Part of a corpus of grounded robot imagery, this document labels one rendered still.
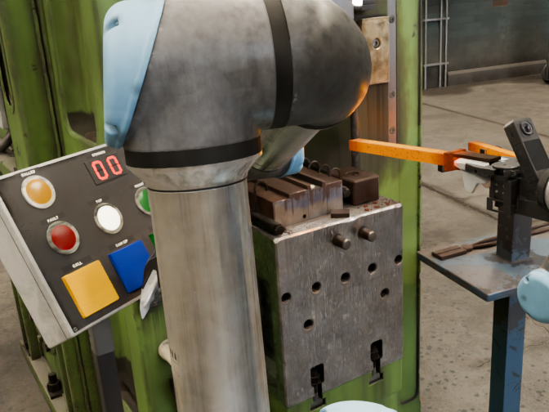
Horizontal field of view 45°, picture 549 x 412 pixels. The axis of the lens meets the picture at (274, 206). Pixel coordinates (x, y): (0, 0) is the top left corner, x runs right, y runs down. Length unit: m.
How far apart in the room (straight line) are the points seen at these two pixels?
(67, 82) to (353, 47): 1.35
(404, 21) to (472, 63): 7.36
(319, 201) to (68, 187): 0.66
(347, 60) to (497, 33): 8.88
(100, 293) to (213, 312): 0.59
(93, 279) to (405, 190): 1.11
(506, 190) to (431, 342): 1.78
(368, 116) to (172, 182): 1.34
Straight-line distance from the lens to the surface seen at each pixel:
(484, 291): 1.66
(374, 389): 1.88
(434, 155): 1.32
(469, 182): 1.25
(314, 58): 0.53
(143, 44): 0.52
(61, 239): 1.14
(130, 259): 1.19
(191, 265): 0.56
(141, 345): 1.68
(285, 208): 1.56
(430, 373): 2.70
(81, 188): 1.20
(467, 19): 9.13
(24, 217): 1.13
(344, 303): 1.68
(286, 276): 1.55
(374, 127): 1.86
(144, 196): 1.27
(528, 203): 1.19
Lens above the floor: 1.47
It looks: 19 degrees down
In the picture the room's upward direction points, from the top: 4 degrees counter-clockwise
